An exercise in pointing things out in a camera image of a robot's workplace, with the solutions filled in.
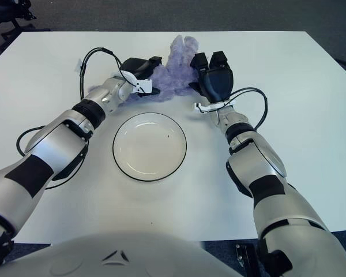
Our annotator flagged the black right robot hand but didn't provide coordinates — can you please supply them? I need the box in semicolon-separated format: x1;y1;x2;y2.
189;51;234;103

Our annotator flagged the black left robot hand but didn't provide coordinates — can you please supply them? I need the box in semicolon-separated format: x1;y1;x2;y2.
119;56;162;96

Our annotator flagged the purple plush bunny doll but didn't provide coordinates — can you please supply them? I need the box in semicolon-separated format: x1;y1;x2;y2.
88;34;202;104

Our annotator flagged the white plate black rim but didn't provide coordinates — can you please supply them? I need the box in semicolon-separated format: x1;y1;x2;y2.
112;113;188;182

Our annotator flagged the silver robot torso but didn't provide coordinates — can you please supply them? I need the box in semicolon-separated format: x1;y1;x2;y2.
0;233;243;277

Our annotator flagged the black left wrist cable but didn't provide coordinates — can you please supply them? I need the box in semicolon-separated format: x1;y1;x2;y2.
74;47;125;100

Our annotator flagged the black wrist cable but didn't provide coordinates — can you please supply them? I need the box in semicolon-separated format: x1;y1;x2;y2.
74;47;125;100
227;87;269;129

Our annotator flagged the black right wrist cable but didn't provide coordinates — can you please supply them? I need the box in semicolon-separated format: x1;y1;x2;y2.
227;87;269;129

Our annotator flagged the black left elbow cable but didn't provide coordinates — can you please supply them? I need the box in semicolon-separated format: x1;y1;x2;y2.
16;125;89;190

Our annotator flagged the black metal bracket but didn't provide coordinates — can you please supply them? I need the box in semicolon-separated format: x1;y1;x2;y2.
234;244;262;277

